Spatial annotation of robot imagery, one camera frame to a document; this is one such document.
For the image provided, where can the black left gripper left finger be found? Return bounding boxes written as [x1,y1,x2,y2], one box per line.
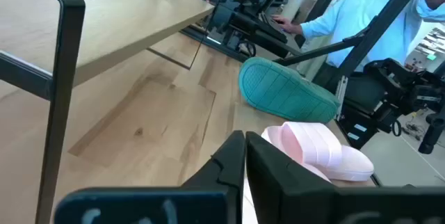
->
[54,129,245,224]

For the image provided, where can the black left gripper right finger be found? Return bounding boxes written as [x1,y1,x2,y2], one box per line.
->
[245,131,445,224]

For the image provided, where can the pink rubber slide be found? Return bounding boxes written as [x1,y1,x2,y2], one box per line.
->
[260,120,375,184]

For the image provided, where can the teal rubber slide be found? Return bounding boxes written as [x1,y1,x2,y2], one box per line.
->
[238,56,341,125]

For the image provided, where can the person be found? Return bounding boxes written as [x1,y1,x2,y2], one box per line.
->
[270,0,445,91]

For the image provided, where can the black leader arm with handle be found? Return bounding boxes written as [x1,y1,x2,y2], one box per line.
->
[339,58,445,155]

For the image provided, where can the wooden shelf with black frame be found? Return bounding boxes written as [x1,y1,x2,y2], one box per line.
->
[0,0,216,224]

